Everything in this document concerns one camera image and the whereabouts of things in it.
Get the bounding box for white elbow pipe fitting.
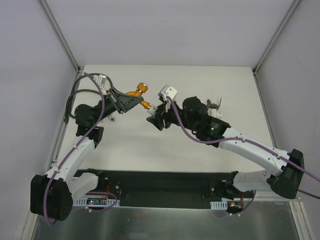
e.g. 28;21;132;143
147;105;158;116

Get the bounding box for orange water faucet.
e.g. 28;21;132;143
126;82;152;110

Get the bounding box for white elbow fitting right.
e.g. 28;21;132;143
209;108;223;120

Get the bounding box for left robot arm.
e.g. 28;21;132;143
30;83;148;221

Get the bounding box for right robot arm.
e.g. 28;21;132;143
146;96;305;200

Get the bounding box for dark metal faucet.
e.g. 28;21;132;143
206;98;222;111

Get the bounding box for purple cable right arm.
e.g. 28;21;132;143
167;96;320;218

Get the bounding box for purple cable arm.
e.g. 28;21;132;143
41;72;118;226
167;96;320;218

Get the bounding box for chrome faucet on hose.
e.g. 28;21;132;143
107;114;116;122

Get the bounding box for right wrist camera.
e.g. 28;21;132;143
158;85;178;102

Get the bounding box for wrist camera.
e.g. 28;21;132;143
93;74;107;87
158;85;178;102

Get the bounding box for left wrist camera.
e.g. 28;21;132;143
93;74;107;87

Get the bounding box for grey flexible hose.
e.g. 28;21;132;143
64;73;113;123

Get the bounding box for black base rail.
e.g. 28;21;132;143
75;168;253;209

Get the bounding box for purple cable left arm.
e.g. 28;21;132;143
41;72;118;226

